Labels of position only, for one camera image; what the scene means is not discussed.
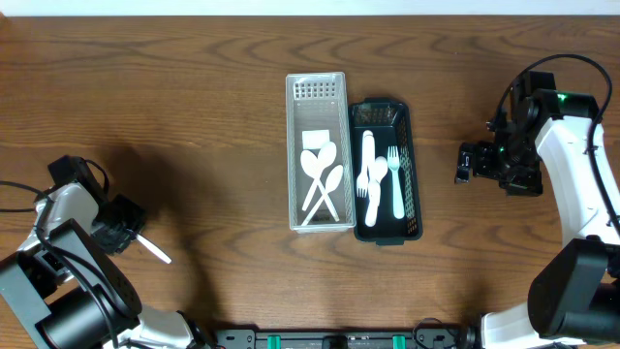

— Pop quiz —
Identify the white plastic spoon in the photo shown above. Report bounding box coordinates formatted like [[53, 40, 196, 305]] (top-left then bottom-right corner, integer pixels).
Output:
[[136, 234, 171, 264], [300, 142, 337, 211], [300, 143, 343, 225], [302, 165, 344, 226], [364, 156, 388, 227]]

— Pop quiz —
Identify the white plastic fork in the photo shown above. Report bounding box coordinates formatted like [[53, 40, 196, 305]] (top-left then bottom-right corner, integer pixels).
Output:
[[363, 135, 382, 228], [387, 145, 405, 219], [356, 130, 375, 198]]

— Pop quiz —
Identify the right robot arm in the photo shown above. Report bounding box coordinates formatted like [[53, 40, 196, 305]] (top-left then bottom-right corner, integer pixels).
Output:
[[454, 71, 619, 348]]

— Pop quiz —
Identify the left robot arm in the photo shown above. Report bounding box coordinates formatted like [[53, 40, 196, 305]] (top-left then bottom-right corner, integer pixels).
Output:
[[1, 155, 207, 348]]

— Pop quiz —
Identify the black plastic basket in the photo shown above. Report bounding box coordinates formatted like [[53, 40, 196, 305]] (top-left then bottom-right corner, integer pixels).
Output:
[[349, 97, 422, 245]]

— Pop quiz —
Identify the white label sticker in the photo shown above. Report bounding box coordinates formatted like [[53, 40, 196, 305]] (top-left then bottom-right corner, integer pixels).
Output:
[[301, 130, 330, 150]]

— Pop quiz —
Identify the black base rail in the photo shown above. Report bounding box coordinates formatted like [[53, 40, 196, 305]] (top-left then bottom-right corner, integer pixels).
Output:
[[212, 324, 482, 349]]

